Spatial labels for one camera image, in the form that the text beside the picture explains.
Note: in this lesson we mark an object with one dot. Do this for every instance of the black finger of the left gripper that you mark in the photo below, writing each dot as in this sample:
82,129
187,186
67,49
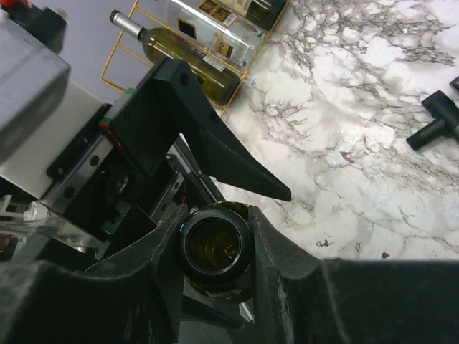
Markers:
197,308

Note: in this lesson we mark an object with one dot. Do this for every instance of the clear square glass bottle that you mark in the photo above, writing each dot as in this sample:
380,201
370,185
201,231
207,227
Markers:
217,28

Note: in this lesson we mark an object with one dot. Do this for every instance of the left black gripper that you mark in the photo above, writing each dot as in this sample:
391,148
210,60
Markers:
116,178

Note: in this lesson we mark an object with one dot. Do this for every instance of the gold wire wine rack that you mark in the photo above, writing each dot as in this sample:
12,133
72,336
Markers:
192,49

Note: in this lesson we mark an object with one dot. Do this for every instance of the dark metal lever corkscrew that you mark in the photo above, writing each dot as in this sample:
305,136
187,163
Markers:
455,84

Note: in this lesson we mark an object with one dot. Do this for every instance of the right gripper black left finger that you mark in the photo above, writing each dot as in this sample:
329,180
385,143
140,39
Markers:
133,296

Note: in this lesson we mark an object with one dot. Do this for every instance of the green wine bottle white label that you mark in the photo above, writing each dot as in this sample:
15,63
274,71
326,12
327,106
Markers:
261,13

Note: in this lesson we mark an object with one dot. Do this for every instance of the black T-handle corkscrew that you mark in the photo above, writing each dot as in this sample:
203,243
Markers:
445,121

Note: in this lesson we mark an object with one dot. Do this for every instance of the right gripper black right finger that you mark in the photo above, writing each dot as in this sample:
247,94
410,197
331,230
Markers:
299,298

